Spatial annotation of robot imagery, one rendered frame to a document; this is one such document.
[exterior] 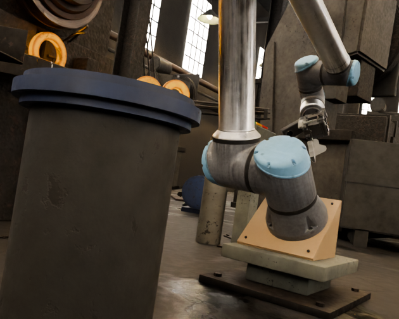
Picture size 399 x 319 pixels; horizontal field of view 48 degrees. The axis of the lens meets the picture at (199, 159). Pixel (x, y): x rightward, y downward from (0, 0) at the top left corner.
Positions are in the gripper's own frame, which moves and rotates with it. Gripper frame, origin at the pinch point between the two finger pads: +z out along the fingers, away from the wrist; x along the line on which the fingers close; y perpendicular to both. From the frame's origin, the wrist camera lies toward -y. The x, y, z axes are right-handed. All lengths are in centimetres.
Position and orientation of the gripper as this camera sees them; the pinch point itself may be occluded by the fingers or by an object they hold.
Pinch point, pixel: (305, 145)
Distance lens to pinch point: 154.6
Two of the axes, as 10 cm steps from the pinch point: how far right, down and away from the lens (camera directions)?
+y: 8.8, -2.3, -4.1
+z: -2.1, 5.8, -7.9
